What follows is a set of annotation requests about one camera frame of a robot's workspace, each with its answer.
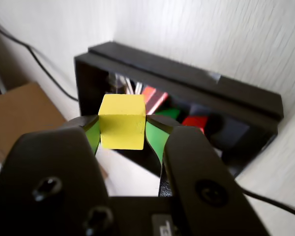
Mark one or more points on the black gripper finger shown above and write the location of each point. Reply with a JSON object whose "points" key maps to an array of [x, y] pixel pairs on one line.
{"points": [[51, 159]]}

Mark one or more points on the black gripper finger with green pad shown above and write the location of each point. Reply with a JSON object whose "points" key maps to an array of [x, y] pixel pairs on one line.
{"points": [[199, 167]]}

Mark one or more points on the red cube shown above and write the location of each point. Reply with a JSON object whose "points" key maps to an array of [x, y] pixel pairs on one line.
{"points": [[194, 121]]}

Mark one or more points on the green cube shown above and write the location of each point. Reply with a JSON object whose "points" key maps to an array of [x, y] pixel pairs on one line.
{"points": [[169, 113]]}

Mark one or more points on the yellow cube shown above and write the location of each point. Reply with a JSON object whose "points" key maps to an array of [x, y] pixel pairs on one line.
{"points": [[123, 123]]}

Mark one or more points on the large cardboard box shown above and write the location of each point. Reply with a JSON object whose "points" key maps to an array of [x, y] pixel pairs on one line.
{"points": [[22, 110]]}

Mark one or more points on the black box tray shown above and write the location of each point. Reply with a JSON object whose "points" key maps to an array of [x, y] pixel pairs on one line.
{"points": [[88, 81]]}

